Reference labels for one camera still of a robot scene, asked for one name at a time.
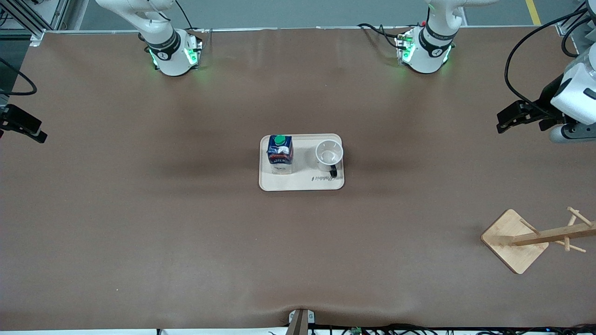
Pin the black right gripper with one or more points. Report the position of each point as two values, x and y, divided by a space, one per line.
14 119

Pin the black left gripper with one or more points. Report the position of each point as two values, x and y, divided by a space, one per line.
548 99

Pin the blue milk carton green cap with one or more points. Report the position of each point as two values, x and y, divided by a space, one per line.
280 156

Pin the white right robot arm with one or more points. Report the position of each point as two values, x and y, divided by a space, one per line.
165 51

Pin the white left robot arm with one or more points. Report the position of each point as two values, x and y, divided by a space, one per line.
430 51

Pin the wooden mug rack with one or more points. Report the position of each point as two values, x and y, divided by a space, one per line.
512 237

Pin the brown table cover mat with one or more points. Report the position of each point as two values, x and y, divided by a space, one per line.
186 232

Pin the cream plastic tray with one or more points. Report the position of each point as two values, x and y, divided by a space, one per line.
302 179

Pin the aluminium frame profile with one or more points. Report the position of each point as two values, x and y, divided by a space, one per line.
28 21

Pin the metal clamp bracket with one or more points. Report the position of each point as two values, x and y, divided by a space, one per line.
301 320

